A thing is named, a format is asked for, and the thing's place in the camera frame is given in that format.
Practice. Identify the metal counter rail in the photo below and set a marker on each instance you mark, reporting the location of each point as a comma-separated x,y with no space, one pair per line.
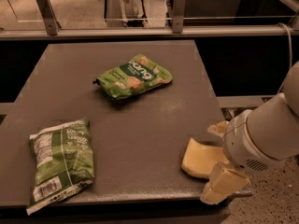
143,33

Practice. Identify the green white snack bag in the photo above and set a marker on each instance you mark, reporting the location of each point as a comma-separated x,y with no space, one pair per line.
64,163

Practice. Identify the left metal rail bracket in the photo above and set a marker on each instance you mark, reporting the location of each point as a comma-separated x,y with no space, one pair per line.
48,16

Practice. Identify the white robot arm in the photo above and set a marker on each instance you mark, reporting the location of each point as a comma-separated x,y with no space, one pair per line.
256,140

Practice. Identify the green rice chip bag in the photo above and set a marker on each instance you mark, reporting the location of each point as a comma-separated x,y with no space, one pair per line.
139,75

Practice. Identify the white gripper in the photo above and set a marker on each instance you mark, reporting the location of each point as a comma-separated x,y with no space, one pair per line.
237,143

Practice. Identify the right metal rail bracket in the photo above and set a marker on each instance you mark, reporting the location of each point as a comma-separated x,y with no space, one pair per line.
178,10

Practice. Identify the yellow sponge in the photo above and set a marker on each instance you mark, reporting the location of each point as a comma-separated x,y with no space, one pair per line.
199,159

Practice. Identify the metal rail bracket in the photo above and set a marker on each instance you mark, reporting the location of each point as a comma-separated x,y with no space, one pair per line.
178,10
48,16

